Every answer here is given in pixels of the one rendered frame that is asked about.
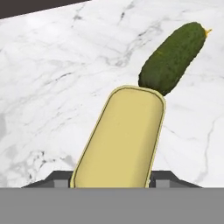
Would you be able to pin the green cucumber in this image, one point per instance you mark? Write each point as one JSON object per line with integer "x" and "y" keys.
{"x": 172, "y": 58}

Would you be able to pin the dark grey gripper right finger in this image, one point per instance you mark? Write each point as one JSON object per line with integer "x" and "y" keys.
{"x": 163, "y": 178}

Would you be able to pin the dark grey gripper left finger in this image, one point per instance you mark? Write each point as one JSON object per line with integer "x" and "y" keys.
{"x": 58, "y": 178}

